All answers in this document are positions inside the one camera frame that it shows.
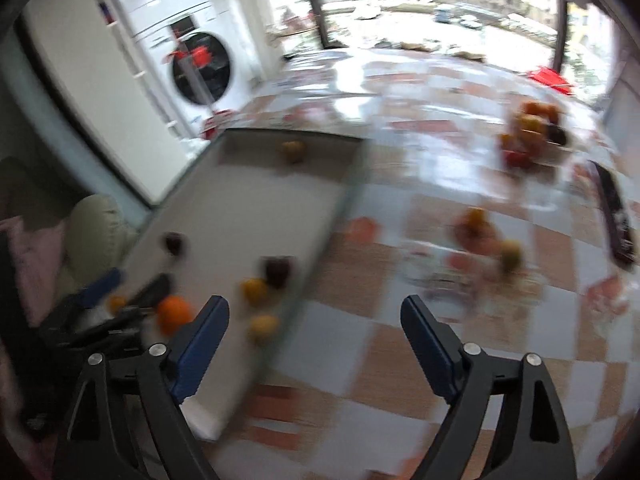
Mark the white tall cupboard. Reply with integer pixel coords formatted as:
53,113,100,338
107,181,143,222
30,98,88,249
17,0,201,206

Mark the pink cloth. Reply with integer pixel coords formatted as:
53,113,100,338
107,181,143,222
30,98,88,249
0,217,66,326

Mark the clear glass bowl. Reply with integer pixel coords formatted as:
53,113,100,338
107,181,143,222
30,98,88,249
497,100,571,173

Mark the small yellow fruit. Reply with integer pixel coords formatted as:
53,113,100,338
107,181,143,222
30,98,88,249
248,314,281,343

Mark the tan round melon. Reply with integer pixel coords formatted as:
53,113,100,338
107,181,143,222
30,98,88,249
497,241,525,273

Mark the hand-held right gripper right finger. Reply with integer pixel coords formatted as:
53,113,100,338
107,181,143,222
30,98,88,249
400,294,578,480

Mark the red bucket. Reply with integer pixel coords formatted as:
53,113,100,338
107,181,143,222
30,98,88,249
525,66,576,96

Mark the beige cushion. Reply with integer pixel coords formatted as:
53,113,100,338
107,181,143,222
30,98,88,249
65,194,138,286

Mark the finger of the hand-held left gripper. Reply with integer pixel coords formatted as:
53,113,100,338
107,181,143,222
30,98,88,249
75,267,123,308
112,272,173,318

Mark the smartphone in red case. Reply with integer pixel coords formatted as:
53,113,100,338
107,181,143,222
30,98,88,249
590,160,638,273

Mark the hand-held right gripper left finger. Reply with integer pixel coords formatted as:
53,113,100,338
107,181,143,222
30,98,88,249
52,295,231,480

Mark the grey tray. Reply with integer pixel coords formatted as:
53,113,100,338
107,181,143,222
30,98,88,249
120,127,371,443

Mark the white washing machine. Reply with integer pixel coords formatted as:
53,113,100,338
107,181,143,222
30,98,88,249
132,10,258,123

